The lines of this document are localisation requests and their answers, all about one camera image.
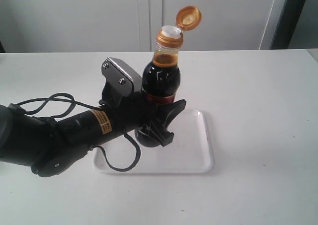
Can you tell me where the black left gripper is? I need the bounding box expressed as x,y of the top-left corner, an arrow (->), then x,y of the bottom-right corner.
98,83 -> 186,147

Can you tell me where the dark soy sauce bottle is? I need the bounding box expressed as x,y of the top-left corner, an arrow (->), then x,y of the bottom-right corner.
135,6 -> 202,143

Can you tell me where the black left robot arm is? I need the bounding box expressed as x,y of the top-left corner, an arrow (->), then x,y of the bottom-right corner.
0,83 -> 170,177

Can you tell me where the white rectangular plastic tray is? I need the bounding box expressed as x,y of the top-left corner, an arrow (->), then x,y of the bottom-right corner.
93,108 -> 214,175

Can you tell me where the white cabinet with doors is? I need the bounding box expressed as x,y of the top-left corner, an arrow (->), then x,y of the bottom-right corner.
0,0 -> 286,52

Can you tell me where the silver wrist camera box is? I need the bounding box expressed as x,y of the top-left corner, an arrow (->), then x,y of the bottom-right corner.
101,57 -> 142,97

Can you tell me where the dark vertical post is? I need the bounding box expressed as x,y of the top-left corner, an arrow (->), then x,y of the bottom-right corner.
270,0 -> 306,50

